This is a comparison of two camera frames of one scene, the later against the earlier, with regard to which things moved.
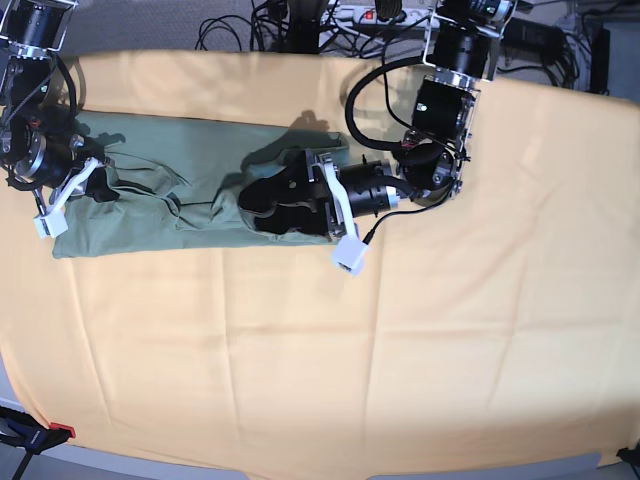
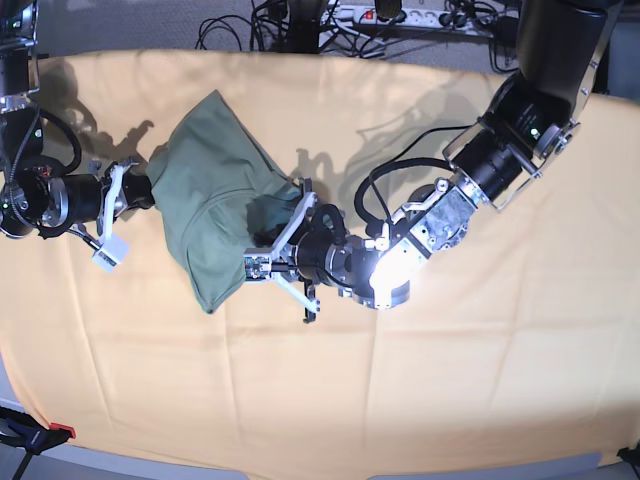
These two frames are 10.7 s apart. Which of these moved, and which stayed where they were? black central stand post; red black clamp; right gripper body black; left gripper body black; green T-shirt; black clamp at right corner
Moved: green T-shirt; left gripper body black; right gripper body black
Stayed: red black clamp; black central stand post; black clamp at right corner
